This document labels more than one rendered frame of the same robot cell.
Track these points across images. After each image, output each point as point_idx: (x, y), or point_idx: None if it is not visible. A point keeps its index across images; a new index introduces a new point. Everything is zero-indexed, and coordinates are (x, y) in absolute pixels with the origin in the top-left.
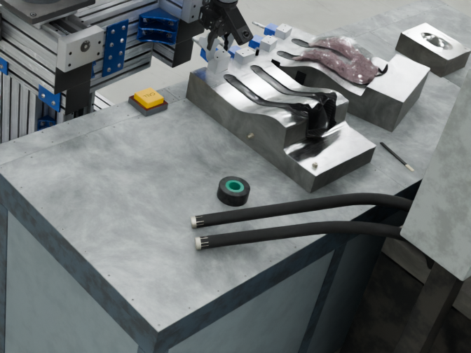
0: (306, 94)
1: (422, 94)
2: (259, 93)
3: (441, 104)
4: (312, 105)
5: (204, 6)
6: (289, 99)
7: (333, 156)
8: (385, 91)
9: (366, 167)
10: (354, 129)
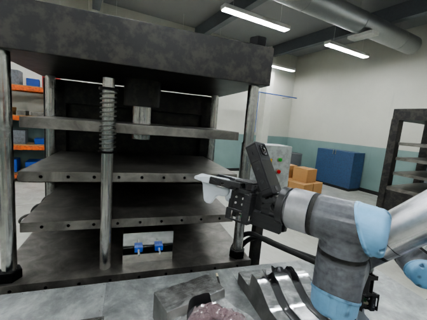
0: (274, 291)
1: (146, 319)
2: (307, 310)
3: (142, 308)
4: (279, 274)
5: (376, 294)
6: (289, 291)
7: (268, 272)
8: (214, 282)
9: None
10: (232, 303)
